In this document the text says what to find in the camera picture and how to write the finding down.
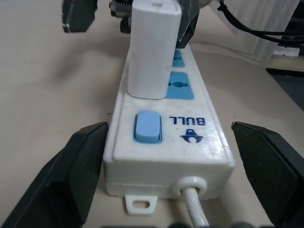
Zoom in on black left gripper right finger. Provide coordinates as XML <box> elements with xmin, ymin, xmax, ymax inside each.
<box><xmin>231</xmin><ymin>121</ymin><xmax>304</xmax><ymax>228</ymax></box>

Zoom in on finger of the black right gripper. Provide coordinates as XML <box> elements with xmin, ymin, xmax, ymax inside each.
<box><xmin>61</xmin><ymin>0</ymin><xmax>99</xmax><ymax>34</ymax></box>
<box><xmin>176</xmin><ymin>0</ymin><xmax>200</xmax><ymax>49</ymax></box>

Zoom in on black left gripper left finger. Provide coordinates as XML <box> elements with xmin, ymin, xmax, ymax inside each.
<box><xmin>0</xmin><ymin>121</ymin><xmax>109</xmax><ymax>228</ymax></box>

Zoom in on white charger block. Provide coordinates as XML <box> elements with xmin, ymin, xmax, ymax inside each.
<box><xmin>127</xmin><ymin>0</ymin><xmax>183</xmax><ymax>100</ymax></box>

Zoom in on white power strip blue sockets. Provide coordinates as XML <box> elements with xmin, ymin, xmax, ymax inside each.
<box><xmin>103</xmin><ymin>46</ymin><xmax>236</xmax><ymax>216</ymax></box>

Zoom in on small white ribbed object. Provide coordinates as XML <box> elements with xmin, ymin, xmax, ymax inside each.
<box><xmin>272</xmin><ymin>46</ymin><xmax>300</xmax><ymax>58</ymax></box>

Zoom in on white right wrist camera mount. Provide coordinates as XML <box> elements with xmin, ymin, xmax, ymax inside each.
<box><xmin>207</xmin><ymin>0</ymin><xmax>296</xmax><ymax>65</ymax></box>

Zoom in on white power strip cord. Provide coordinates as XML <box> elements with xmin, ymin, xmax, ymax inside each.
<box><xmin>182</xmin><ymin>187</ymin><xmax>210</xmax><ymax>228</ymax></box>

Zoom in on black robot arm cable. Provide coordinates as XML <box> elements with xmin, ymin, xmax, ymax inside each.
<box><xmin>217</xmin><ymin>3</ymin><xmax>304</xmax><ymax>46</ymax></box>

